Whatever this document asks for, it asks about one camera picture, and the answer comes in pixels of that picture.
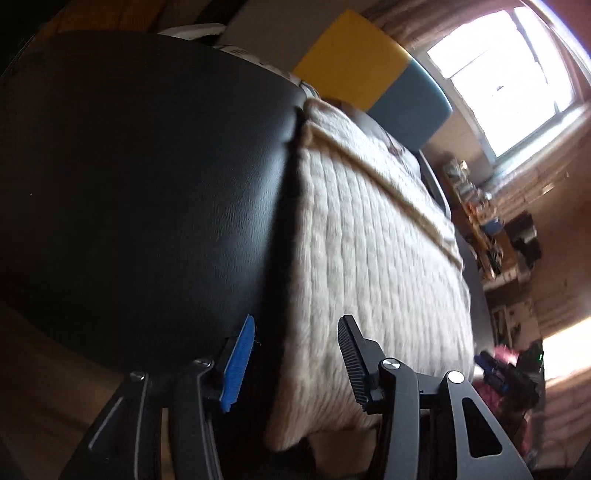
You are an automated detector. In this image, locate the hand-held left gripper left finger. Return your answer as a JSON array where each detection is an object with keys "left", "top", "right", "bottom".
[{"left": 60, "top": 314, "right": 257, "bottom": 480}]

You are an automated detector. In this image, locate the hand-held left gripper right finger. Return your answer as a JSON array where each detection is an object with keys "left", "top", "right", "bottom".
[{"left": 337, "top": 315, "right": 534, "bottom": 480}]

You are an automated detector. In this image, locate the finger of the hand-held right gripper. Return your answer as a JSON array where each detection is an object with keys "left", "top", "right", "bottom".
[
  {"left": 475, "top": 350, "right": 503, "bottom": 372},
  {"left": 482, "top": 370, "right": 513, "bottom": 394}
]

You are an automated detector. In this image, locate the cream knitted sweater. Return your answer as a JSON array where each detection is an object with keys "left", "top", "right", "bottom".
[{"left": 265, "top": 99, "right": 476, "bottom": 453}]

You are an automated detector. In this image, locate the red ruffled bedspread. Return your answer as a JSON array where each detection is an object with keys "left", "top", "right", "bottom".
[{"left": 475, "top": 346, "right": 546, "bottom": 462}]

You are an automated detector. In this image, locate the bright side window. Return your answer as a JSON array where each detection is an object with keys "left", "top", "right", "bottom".
[{"left": 540, "top": 323, "right": 591, "bottom": 384}]

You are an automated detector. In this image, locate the wooden desk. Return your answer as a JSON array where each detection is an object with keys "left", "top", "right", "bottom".
[{"left": 450, "top": 185, "right": 497, "bottom": 282}]

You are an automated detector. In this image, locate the black television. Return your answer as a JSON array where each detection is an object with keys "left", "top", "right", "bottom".
[{"left": 503, "top": 210, "right": 543, "bottom": 271}]

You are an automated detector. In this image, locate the large window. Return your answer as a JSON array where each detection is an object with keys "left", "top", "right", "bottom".
[{"left": 425, "top": 7, "right": 583, "bottom": 160}]

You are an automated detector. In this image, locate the grey yellow blue sofa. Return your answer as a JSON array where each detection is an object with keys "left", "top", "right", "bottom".
[{"left": 157, "top": 8, "right": 454, "bottom": 222}]

